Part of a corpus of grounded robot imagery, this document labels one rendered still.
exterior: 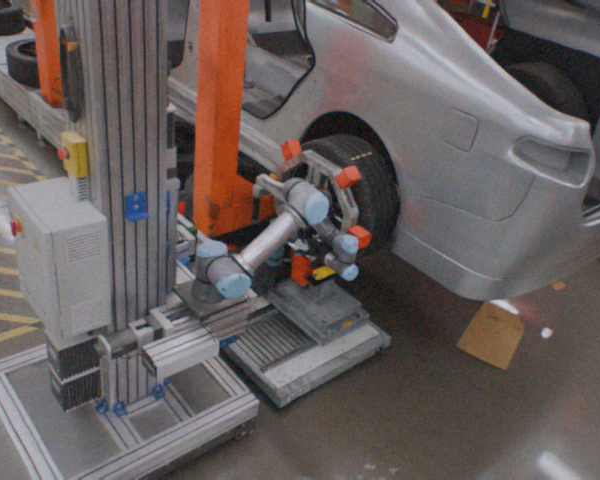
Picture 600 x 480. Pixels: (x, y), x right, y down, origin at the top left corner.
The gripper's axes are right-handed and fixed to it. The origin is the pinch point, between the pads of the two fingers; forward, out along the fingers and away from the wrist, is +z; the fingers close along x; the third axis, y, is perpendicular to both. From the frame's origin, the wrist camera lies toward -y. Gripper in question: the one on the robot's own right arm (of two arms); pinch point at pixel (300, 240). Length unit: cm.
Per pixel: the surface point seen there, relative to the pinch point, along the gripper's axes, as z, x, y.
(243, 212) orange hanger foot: 60, -13, -21
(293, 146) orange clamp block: 37, -23, 27
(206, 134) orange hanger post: 66, 9, 28
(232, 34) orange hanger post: 60, 2, 77
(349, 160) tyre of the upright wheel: 5.1, -30.2, 32.6
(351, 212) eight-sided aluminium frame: -9.4, -21.9, 13.8
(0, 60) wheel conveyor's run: 427, -19, -57
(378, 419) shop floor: -56, -19, -83
